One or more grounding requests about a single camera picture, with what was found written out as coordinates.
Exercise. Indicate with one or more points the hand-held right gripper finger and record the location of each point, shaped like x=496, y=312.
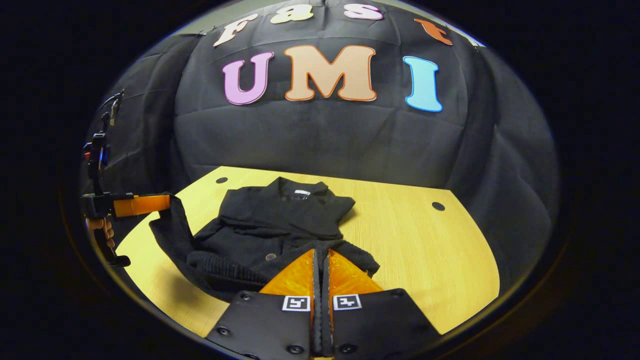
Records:
x=326, y=325
x=317, y=325

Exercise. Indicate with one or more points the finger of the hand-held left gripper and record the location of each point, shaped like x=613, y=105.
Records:
x=142, y=205

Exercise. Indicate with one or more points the black button jacket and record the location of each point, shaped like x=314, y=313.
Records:
x=270, y=220

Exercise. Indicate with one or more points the black backdrop cloth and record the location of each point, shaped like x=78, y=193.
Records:
x=325, y=140

